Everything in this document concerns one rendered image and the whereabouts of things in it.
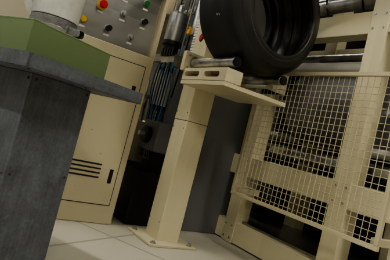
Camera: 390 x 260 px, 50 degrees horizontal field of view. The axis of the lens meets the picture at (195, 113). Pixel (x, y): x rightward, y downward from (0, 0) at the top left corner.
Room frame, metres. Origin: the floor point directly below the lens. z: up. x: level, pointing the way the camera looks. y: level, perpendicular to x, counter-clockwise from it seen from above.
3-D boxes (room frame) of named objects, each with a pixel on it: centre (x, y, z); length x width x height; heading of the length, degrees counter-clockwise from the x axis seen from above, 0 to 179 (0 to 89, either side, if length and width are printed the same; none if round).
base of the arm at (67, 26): (1.38, 0.52, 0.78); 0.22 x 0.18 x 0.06; 66
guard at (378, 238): (1.95, -0.55, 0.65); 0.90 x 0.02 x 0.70; 32
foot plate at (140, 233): (2.17, 0.01, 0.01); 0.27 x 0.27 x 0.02; 32
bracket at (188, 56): (2.11, -0.05, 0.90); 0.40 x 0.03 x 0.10; 122
